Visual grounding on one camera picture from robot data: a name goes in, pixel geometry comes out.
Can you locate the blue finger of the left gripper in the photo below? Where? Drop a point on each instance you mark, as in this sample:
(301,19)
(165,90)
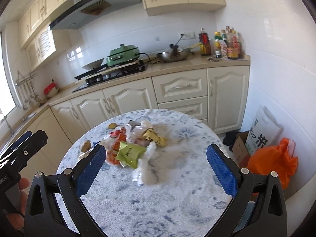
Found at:
(14,145)
(18,159)

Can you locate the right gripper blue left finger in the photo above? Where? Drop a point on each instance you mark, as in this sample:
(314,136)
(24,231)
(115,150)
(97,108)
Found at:
(43,216)

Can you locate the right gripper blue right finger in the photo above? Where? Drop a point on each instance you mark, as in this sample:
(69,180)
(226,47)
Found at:
(257,207)

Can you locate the orange snack wrapper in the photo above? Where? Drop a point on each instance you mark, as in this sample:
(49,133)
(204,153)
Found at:
(113,144)

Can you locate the green snack wrapper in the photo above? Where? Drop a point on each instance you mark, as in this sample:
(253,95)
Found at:
(129,153)

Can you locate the silver sachet packet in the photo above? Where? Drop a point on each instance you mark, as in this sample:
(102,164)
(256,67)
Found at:
(134,124)

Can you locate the clear plastic bag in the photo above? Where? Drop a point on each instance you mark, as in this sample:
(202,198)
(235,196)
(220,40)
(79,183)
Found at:
(146,172)

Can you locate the yellow snack wrapper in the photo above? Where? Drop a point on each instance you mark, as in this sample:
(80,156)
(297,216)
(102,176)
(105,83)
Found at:
(151,136)

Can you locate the white plastic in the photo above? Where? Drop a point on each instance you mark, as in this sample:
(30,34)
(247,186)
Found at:
(147,127)

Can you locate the steel kitchen sink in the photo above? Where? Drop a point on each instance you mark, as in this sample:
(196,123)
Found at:
(16,130)

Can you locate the person's left hand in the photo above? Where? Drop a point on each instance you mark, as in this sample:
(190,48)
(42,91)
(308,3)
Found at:
(17,220)

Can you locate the hanging utensil rack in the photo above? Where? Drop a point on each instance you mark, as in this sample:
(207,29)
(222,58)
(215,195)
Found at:
(26,90)

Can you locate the red and white bowl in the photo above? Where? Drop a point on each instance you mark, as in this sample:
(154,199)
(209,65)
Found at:
(51,90)

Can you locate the orange plastic bag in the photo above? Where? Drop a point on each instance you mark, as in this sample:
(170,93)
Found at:
(278,158)

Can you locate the cardboard box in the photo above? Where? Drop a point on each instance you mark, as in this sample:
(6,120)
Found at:
(239,149)

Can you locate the white rice bag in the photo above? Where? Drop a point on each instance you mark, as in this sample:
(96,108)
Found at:
(264,130)

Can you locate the black gas stove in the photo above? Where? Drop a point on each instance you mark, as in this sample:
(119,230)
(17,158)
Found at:
(106,74)

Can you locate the round table blue-white cloth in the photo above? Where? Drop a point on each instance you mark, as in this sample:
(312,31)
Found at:
(181,196)

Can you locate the green electric cooker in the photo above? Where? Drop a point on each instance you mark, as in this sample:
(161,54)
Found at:
(122,55)

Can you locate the lower cream cabinets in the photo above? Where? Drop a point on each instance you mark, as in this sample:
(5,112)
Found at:
(216,96)

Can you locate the steel wok with lid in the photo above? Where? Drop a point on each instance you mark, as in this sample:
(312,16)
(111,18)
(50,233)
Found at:
(174,54)

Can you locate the black range hood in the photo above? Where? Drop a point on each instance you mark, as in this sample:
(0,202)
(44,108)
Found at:
(85,11)

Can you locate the dark soy sauce bottle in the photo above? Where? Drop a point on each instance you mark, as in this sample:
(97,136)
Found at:
(205,46)

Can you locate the yellow cap oil bottle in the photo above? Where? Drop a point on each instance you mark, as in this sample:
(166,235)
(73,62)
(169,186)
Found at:
(217,38)

